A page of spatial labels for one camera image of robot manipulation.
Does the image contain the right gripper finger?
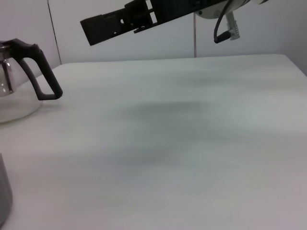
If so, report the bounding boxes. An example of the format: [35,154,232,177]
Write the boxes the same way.
[80,0,157,46]

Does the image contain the right gripper plug cable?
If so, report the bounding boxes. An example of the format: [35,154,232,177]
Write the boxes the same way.
[213,0,241,44]

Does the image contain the glass carafe black handle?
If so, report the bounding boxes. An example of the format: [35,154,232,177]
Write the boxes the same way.
[0,38,64,124]

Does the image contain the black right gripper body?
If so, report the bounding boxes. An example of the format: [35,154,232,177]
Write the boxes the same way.
[146,0,228,24]

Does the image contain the grey perforated storage basket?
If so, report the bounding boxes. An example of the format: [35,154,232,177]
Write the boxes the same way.
[0,153,13,227]

